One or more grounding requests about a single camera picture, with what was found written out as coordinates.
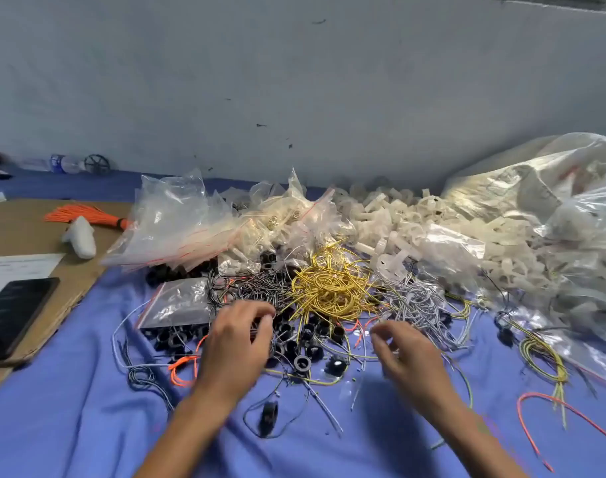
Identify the black smartphone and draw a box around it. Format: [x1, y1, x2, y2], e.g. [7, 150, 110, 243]
[0, 276, 61, 365]

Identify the person's right hand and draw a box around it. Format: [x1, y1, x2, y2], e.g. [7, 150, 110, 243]
[370, 319, 463, 414]

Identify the pile of white plastic wheels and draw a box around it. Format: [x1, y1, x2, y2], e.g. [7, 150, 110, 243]
[327, 182, 606, 345]

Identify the heap of plastic bags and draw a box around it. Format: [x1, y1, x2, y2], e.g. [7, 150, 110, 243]
[216, 168, 341, 272]

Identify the pile of yellow wires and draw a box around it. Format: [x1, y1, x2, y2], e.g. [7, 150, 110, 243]
[288, 242, 384, 327]

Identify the red wire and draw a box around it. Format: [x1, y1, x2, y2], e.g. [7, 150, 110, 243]
[516, 391, 606, 473]

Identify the black round wheel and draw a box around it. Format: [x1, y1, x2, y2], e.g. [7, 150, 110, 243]
[82, 153, 113, 177]

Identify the orange wire loop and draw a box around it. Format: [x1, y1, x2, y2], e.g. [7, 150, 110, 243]
[166, 336, 211, 387]

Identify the stack of plastic bags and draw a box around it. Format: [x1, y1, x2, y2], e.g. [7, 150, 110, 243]
[102, 171, 236, 271]

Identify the person's right forearm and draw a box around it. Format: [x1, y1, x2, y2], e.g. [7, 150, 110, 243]
[422, 391, 529, 478]

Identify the clear plastic water bottle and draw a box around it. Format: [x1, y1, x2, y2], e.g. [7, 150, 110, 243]
[14, 153, 86, 176]

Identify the blue cloth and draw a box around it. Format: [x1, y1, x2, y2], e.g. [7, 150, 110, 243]
[0, 170, 606, 478]

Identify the pile of large plastic bags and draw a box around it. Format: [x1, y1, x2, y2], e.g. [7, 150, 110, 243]
[440, 132, 606, 347]

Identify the white handheld device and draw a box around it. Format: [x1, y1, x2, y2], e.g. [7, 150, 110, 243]
[62, 214, 99, 261]

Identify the long yellow green wire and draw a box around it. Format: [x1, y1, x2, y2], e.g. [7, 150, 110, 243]
[427, 351, 476, 452]

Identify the brown cardboard sheet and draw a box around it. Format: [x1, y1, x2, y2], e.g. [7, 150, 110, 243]
[0, 198, 135, 400]

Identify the orange tie bundle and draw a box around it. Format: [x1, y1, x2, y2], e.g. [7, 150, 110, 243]
[43, 202, 131, 232]

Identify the pile of black plastic rings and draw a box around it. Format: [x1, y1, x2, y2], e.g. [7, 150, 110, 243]
[144, 252, 356, 382]

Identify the person's left hand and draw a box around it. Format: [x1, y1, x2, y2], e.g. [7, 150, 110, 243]
[193, 299, 277, 404]

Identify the white paper sheet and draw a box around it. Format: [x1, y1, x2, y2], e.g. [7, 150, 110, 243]
[0, 252, 66, 311]

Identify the person's left forearm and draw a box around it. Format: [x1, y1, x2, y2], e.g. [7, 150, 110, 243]
[134, 388, 246, 478]

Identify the red-zip plastic bag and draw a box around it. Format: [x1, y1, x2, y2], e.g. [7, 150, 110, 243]
[136, 278, 217, 331]

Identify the pile of grey white wires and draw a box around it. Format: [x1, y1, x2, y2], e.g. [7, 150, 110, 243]
[361, 262, 475, 347]

